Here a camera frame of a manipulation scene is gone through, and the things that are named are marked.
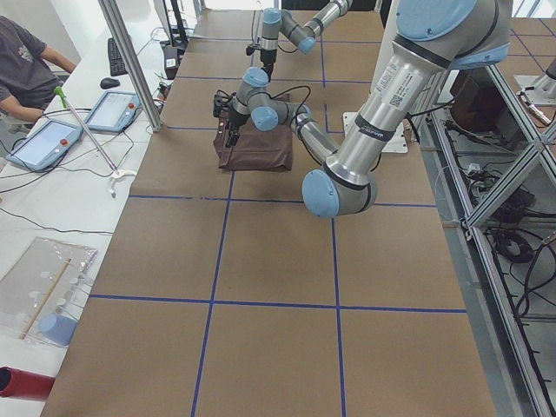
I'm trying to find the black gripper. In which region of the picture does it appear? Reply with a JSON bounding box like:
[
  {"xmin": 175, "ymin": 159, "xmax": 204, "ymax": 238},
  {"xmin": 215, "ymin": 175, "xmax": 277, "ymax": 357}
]
[
  {"xmin": 225, "ymin": 108, "xmax": 249, "ymax": 148},
  {"xmin": 260, "ymin": 50, "xmax": 277, "ymax": 82}
]

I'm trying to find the dark brown t-shirt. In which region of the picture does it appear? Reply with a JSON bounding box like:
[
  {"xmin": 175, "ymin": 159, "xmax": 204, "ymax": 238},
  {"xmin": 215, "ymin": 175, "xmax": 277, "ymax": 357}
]
[{"xmin": 213, "ymin": 112, "xmax": 294, "ymax": 171}]

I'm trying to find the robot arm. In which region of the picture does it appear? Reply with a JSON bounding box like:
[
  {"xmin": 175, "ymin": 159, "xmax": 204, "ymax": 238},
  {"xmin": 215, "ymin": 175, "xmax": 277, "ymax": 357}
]
[
  {"xmin": 251, "ymin": 0, "xmax": 353, "ymax": 80},
  {"xmin": 226, "ymin": 1, "xmax": 513, "ymax": 218}
]

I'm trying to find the far teach pendant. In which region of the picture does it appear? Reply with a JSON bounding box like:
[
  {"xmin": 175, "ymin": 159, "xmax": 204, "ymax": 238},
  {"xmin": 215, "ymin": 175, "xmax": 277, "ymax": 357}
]
[{"xmin": 85, "ymin": 90, "xmax": 141, "ymax": 133}]

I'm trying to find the teach pendant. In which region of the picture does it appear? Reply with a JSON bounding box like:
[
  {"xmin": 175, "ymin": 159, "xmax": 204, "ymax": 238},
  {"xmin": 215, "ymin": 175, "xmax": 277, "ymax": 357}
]
[
  {"xmin": 85, "ymin": 90, "xmax": 141, "ymax": 133},
  {"xmin": 5, "ymin": 120, "xmax": 83, "ymax": 172}
]

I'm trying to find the reacher grabber tool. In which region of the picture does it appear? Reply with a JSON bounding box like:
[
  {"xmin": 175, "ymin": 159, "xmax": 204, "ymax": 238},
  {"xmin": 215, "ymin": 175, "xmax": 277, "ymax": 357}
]
[{"xmin": 54, "ymin": 86, "xmax": 137, "ymax": 199}]

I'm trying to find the black keyboard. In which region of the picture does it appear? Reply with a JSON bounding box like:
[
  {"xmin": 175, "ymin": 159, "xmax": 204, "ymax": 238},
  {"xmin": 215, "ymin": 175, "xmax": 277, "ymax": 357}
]
[{"xmin": 107, "ymin": 37, "xmax": 128, "ymax": 76}]

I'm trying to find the black computer mouse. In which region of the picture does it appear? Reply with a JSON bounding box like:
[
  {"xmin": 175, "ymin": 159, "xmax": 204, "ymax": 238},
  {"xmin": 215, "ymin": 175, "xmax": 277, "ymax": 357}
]
[{"xmin": 99, "ymin": 77, "xmax": 120, "ymax": 89}]

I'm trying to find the brown paper table cover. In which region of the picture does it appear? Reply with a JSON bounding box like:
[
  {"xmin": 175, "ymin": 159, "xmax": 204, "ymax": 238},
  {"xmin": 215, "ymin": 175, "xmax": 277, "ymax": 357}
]
[{"xmin": 43, "ymin": 11, "xmax": 496, "ymax": 416}]

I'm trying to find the near teach pendant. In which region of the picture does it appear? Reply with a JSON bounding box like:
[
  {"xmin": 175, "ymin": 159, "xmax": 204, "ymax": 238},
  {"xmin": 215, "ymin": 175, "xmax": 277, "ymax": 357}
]
[{"xmin": 5, "ymin": 120, "xmax": 83, "ymax": 172}]

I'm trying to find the seated person grey shirt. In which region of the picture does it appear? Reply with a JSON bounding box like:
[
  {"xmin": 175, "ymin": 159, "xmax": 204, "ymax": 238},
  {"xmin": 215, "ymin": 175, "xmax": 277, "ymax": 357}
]
[{"xmin": 1, "ymin": 17, "xmax": 76, "ymax": 123}]

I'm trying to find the plastic sleeve with cardboard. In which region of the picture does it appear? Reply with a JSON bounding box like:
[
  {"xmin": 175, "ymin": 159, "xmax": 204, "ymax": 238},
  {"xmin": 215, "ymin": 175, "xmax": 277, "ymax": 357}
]
[{"xmin": 1, "ymin": 237, "xmax": 97, "ymax": 347}]

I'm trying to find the blue plastic cup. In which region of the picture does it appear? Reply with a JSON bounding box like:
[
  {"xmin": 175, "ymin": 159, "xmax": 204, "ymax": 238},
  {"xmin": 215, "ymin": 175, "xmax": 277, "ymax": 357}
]
[{"xmin": 38, "ymin": 314, "xmax": 77, "ymax": 347}]

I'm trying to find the red cylinder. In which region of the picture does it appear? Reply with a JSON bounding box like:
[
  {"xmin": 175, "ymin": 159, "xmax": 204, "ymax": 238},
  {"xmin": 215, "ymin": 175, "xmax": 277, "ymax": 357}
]
[{"xmin": 1, "ymin": 367, "xmax": 56, "ymax": 401}]

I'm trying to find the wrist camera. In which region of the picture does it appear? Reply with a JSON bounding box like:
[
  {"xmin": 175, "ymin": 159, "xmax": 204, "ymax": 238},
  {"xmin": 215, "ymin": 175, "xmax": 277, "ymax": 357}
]
[
  {"xmin": 213, "ymin": 89, "xmax": 232, "ymax": 118},
  {"xmin": 246, "ymin": 43, "xmax": 261, "ymax": 56}
]

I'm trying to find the aluminium frame post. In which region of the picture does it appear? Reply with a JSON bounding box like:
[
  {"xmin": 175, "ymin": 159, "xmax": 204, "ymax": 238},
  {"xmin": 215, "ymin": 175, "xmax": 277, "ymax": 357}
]
[{"xmin": 98, "ymin": 0, "xmax": 162, "ymax": 132}]

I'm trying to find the aluminium frame side rack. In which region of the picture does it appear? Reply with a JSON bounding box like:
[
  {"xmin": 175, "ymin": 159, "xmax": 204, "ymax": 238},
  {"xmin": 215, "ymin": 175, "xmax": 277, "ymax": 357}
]
[{"xmin": 416, "ymin": 17, "xmax": 556, "ymax": 417}]

